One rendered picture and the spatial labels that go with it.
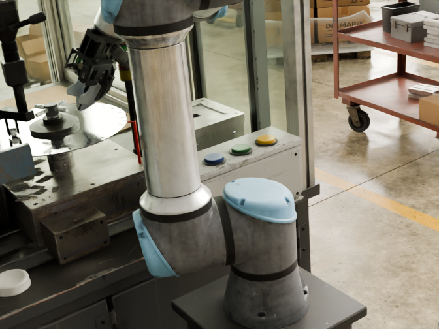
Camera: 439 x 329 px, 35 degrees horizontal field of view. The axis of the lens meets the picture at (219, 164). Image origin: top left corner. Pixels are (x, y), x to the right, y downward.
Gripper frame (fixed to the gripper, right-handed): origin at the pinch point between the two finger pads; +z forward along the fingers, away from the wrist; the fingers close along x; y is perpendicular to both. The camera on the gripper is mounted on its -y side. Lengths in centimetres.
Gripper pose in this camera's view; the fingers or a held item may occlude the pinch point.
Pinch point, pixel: (83, 105)
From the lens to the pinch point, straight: 163.5
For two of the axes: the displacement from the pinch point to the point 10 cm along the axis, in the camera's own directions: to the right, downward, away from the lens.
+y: -5.3, 1.9, -8.3
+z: -4.4, 7.7, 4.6
